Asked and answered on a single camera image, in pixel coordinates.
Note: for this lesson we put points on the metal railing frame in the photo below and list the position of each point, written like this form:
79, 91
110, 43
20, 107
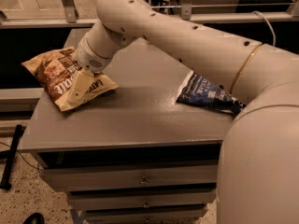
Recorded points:
81, 13

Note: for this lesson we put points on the blue chip bag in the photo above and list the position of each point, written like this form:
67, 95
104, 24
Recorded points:
196, 90

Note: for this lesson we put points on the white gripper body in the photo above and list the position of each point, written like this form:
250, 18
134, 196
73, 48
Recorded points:
89, 58

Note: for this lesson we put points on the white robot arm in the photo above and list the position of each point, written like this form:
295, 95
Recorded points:
258, 168

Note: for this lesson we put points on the brown Sea Salt chip bag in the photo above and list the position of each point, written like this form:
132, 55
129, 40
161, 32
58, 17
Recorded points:
54, 71

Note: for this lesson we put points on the black shoe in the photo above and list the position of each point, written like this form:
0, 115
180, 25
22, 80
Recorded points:
35, 218

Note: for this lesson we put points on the grey drawer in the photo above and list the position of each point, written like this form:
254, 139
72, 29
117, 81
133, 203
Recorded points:
141, 199
126, 177
145, 215

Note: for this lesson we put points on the bottom grey drawer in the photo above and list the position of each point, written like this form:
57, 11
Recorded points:
145, 215

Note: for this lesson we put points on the grey drawer cabinet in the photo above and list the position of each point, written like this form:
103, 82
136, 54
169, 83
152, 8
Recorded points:
138, 124

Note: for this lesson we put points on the top grey drawer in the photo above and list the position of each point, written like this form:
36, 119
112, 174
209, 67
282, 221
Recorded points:
126, 177

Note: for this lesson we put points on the middle grey drawer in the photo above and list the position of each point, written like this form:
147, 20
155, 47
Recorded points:
141, 199

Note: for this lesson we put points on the black stand leg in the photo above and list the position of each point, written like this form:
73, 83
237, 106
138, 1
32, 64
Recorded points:
8, 156

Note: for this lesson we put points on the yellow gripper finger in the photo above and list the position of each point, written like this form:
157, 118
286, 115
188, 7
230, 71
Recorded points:
82, 81

